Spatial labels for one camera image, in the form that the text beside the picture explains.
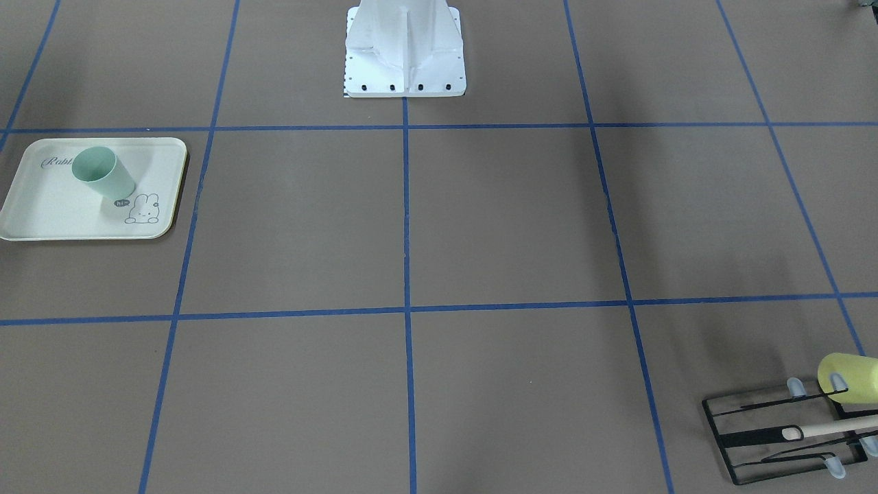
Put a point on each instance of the pale green plastic cup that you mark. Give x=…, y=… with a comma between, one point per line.
x=101, y=170

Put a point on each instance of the white rabbit print tray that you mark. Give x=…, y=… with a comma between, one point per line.
x=47, y=203

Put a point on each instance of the yellow plastic cup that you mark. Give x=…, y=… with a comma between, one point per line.
x=858, y=372

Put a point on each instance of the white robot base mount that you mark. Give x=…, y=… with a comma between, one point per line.
x=398, y=49

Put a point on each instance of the black wire cup rack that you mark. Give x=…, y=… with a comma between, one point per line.
x=746, y=429

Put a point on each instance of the wooden rack handle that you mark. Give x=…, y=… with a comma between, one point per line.
x=799, y=432

